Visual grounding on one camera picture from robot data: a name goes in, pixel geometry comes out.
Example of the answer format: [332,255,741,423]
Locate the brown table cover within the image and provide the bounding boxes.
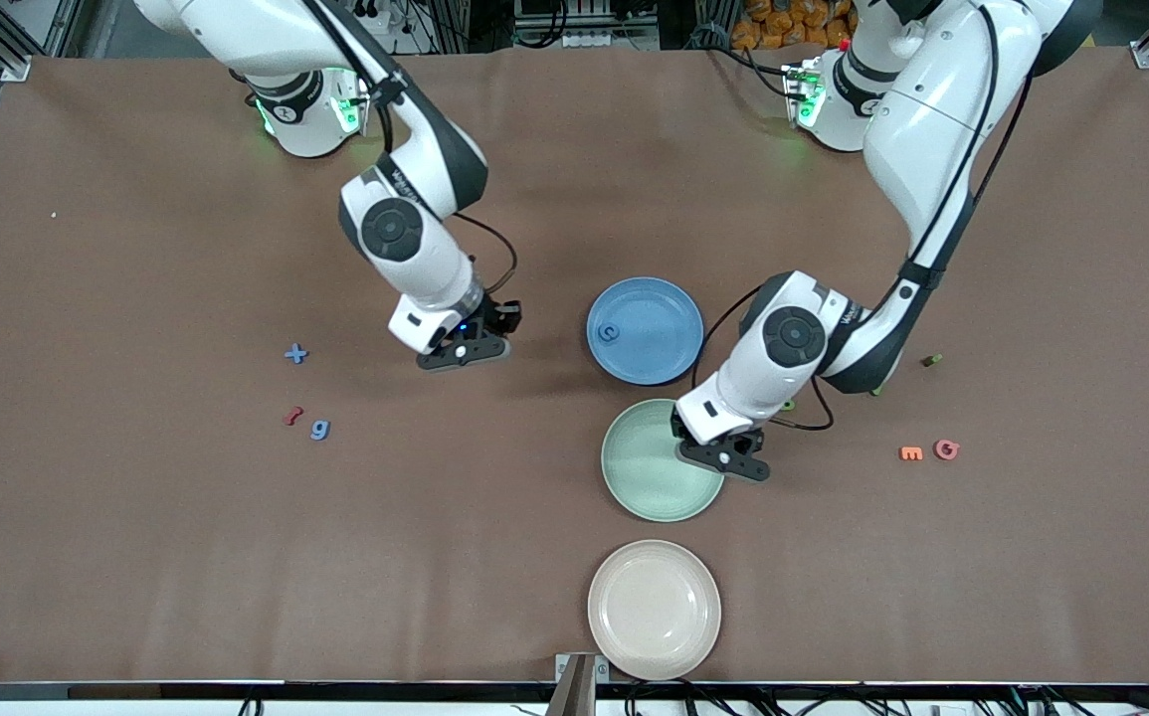
[0,45,1149,687]

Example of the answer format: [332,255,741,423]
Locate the green plate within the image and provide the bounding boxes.
[601,399,727,523]

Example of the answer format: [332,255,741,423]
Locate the green-lit electronics box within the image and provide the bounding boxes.
[330,70,374,135]
[781,60,826,128]

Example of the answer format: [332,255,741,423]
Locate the metal rack with cables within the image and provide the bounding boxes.
[514,0,660,51]

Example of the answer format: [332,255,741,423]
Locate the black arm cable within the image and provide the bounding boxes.
[690,0,1033,434]
[305,0,520,299]

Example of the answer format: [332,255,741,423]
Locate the white power strip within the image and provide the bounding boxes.
[350,0,406,31]

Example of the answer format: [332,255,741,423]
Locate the orange bagged items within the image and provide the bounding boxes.
[738,0,854,51]

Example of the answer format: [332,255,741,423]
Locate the beige plate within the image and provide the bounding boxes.
[587,539,722,682]

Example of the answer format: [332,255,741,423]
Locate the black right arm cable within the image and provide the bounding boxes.
[305,0,520,299]

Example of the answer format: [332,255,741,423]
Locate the blue plate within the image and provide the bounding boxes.
[586,276,705,387]

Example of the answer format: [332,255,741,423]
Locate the metal bracket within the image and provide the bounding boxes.
[556,651,610,716]

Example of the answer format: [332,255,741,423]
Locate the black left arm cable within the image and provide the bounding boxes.
[690,0,1033,434]

